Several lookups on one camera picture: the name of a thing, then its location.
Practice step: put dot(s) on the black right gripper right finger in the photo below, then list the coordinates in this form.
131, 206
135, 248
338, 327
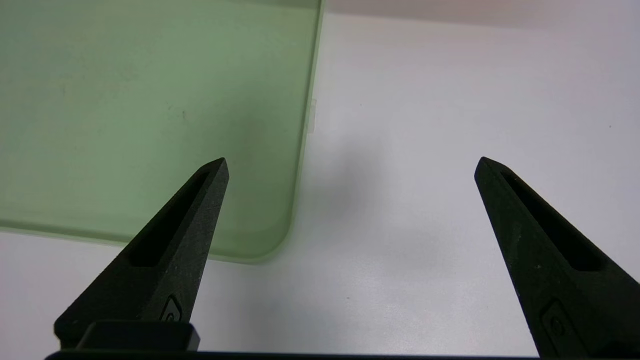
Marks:
550, 275

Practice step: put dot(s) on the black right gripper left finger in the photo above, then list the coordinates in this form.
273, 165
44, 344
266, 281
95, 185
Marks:
165, 260

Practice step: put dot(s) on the light green plastic tray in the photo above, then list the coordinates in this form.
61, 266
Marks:
150, 100

